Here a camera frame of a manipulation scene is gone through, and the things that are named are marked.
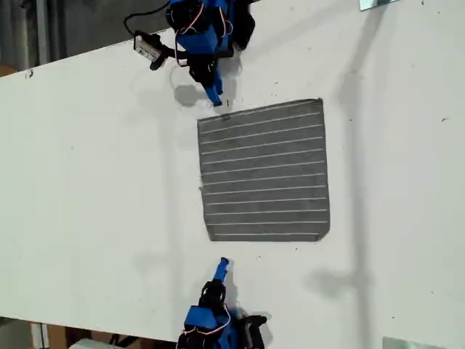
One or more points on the grey white-striped square towel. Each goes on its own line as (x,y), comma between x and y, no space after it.
(263,171)

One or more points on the white box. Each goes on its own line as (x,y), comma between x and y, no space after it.
(91,344)

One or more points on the black camera stalk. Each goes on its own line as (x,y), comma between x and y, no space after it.
(165,56)

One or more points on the black camera box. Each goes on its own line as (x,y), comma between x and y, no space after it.
(148,45)

